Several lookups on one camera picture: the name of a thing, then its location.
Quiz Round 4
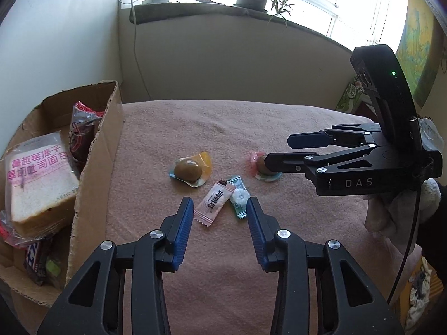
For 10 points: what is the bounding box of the braised egg packet orange wrapper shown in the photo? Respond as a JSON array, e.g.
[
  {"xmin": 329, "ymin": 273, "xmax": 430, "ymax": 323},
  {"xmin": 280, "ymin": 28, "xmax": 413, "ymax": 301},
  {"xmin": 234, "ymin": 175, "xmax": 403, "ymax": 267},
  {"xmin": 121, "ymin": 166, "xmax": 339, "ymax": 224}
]
[{"xmin": 168, "ymin": 152, "xmax": 212, "ymax": 187}]

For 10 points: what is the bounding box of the person's right hand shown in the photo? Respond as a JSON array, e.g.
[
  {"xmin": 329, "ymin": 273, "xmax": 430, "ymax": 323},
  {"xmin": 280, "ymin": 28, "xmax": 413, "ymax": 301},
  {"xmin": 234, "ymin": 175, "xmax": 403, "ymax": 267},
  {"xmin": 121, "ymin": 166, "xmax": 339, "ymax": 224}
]
[{"xmin": 363, "ymin": 178, "xmax": 441, "ymax": 257}]

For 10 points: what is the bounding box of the yellow green wall poster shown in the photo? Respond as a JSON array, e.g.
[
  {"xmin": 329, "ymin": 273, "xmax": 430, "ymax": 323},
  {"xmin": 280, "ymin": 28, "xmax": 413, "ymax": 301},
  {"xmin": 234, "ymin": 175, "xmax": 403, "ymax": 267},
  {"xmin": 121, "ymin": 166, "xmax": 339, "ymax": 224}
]
[{"xmin": 396, "ymin": 0, "xmax": 444, "ymax": 109}]

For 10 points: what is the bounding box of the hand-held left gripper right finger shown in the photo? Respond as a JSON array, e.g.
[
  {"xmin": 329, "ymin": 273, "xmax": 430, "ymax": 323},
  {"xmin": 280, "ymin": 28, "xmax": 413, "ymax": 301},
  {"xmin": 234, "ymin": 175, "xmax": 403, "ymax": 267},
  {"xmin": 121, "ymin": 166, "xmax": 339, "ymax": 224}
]
[{"xmin": 246, "ymin": 197, "xmax": 406, "ymax": 335}]

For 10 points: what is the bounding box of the black cable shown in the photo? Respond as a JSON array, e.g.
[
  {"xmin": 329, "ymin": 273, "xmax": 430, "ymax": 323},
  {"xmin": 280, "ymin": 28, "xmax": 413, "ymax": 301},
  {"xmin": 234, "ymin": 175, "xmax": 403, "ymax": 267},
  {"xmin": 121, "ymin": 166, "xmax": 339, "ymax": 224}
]
[{"xmin": 386, "ymin": 115, "xmax": 421, "ymax": 304}]

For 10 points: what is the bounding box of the pink blanket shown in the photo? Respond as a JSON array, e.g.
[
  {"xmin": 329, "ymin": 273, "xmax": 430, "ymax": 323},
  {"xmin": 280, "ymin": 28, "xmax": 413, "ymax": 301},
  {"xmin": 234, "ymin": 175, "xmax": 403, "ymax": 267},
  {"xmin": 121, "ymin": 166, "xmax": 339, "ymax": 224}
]
[{"xmin": 105, "ymin": 99, "xmax": 425, "ymax": 335}]

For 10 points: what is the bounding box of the brown cardboard box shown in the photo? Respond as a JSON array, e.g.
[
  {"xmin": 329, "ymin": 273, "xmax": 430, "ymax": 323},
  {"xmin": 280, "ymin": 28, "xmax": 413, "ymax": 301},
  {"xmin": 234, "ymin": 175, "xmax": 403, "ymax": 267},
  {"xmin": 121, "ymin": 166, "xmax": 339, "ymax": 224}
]
[{"xmin": 0, "ymin": 80, "xmax": 125, "ymax": 308}]

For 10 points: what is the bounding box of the sliced bread packet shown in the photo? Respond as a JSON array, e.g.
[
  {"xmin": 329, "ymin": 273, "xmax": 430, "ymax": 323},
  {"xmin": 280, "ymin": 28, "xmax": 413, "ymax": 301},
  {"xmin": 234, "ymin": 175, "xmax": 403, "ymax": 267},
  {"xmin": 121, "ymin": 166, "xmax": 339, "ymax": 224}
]
[{"xmin": 3, "ymin": 131, "xmax": 80, "ymax": 248}]

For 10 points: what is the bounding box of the printed cloth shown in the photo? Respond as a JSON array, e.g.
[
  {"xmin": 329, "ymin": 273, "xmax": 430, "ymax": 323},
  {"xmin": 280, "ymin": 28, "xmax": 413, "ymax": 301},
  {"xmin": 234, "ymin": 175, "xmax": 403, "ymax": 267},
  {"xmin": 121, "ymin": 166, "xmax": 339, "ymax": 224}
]
[{"xmin": 401, "ymin": 256, "xmax": 444, "ymax": 329}]

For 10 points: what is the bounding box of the green white candy packet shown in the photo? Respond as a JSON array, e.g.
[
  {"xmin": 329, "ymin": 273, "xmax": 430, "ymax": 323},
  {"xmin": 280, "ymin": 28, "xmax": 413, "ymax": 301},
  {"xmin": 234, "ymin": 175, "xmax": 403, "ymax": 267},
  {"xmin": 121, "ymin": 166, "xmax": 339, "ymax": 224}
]
[{"xmin": 227, "ymin": 175, "xmax": 250, "ymax": 220}]

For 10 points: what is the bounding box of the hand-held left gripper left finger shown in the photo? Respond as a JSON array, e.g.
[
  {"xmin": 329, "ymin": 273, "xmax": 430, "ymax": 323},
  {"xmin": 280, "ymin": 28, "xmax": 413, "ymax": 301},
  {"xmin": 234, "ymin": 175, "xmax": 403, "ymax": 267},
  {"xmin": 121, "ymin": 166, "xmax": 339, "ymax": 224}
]
[{"xmin": 37, "ymin": 196, "xmax": 195, "ymax": 335}]

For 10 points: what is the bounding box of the green cartoon printed bag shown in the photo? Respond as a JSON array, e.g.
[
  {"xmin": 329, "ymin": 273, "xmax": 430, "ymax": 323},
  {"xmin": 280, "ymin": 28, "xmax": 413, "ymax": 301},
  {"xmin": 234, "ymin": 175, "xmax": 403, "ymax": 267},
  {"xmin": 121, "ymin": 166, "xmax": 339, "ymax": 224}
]
[{"xmin": 335, "ymin": 78, "xmax": 367, "ymax": 114}]

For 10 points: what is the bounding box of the brown chocolate bar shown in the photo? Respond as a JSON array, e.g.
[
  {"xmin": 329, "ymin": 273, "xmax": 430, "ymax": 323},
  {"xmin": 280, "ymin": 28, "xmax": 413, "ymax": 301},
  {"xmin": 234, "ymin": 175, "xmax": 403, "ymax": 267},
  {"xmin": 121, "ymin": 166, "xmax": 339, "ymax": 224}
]
[{"xmin": 23, "ymin": 239, "xmax": 53, "ymax": 287}]

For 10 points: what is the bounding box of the clear red-trim dried fruit packet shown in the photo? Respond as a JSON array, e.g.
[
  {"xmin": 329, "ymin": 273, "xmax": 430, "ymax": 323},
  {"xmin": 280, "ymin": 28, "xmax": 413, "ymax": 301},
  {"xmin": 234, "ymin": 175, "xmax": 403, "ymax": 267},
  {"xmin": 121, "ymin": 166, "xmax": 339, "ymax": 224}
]
[
  {"xmin": 0, "ymin": 209, "xmax": 27, "ymax": 250},
  {"xmin": 68, "ymin": 101, "xmax": 105, "ymax": 163}
]

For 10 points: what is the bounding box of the grey windowsill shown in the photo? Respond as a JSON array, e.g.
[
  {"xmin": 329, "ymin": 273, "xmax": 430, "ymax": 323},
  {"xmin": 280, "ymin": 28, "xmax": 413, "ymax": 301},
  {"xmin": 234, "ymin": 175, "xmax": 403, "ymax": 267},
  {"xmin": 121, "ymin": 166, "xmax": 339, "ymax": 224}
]
[{"xmin": 129, "ymin": 2, "xmax": 353, "ymax": 53}]

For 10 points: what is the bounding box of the white cable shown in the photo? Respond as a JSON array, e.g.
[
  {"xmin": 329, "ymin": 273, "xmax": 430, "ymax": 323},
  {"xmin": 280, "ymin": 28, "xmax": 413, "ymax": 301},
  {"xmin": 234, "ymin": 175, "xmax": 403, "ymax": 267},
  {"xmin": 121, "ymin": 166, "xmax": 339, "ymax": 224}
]
[{"xmin": 131, "ymin": 0, "xmax": 152, "ymax": 100}]

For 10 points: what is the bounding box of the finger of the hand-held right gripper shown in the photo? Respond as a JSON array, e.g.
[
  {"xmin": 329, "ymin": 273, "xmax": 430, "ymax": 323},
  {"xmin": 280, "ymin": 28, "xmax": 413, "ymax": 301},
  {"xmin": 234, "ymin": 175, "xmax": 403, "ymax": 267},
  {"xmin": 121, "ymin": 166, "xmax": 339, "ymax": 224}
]
[
  {"xmin": 287, "ymin": 123, "xmax": 383, "ymax": 150},
  {"xmin": 264, "ymin": 143, "xmax": 385, "ymax": 176}
]

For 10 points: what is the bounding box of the braised egg packet red wrapper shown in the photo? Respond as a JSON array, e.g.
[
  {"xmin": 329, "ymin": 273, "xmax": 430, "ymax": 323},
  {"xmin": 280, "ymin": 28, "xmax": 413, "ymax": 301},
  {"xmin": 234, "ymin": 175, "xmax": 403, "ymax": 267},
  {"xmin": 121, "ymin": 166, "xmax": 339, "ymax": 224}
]
[{"xmin": 249, "ymin": 149, "xmax": 283, "ymax": 182}]

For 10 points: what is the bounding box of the pink candy packet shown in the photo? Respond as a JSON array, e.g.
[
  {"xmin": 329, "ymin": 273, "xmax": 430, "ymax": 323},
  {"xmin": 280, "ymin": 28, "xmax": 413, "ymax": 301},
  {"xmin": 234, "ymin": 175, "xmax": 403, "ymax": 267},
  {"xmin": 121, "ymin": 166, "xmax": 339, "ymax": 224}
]
[{"xmin": 194, "ymin": 179, "xmax": 236, "ymax": 228}]

